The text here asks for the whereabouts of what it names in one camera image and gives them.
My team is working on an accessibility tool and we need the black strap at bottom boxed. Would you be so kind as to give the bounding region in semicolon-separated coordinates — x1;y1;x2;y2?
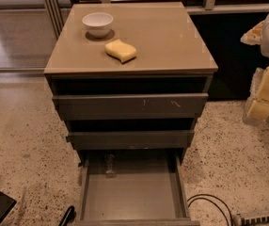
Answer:
58;205;76;226

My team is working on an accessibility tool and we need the yellow sponge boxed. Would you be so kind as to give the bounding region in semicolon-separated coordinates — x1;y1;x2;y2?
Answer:
105;40;136;63

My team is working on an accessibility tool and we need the white ceramic bowl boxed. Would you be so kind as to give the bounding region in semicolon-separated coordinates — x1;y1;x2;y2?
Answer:
82;12;114;38

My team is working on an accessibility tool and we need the grey middle drawer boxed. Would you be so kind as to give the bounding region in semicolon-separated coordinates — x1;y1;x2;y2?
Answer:
68;130;194;150

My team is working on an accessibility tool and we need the clear plastic water bottle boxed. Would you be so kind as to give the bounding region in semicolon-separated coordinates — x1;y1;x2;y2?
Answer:
105;153;116;178

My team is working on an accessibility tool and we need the grey drawer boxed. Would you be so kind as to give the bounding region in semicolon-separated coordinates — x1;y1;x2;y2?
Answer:
68;130;194;150
53;93;208;121

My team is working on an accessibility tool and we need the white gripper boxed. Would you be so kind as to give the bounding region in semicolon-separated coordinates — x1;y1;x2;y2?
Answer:
240;21;269;121

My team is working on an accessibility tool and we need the grey drawer cabinet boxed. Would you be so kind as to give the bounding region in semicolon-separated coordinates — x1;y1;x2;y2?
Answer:
44;2;217;226

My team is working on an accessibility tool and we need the grey power strip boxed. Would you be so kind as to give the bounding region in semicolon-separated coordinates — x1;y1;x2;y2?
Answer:
232;209;269;226

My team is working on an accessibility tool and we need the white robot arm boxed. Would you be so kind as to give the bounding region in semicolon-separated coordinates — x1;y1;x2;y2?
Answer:
241;14;269;125

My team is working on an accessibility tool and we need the black power cable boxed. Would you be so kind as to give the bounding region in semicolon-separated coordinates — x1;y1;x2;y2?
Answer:
186;193;234;226

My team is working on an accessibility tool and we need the open bottom drawer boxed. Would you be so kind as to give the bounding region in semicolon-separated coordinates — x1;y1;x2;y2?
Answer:
74;150;200;226

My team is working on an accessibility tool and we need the grey top drawer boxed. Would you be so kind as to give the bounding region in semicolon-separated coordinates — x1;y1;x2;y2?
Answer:
53;93;208;121

